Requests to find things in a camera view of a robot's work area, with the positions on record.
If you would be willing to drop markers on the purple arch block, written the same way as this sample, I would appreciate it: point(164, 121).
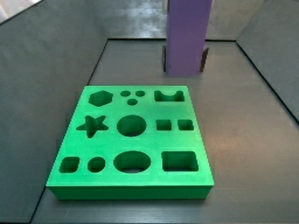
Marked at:
point(188, 24)

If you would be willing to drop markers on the black curved fixture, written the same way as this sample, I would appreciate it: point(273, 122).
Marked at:
point(205, 56)

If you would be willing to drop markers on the green shape sorter block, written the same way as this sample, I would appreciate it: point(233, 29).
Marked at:
point(133, 147)

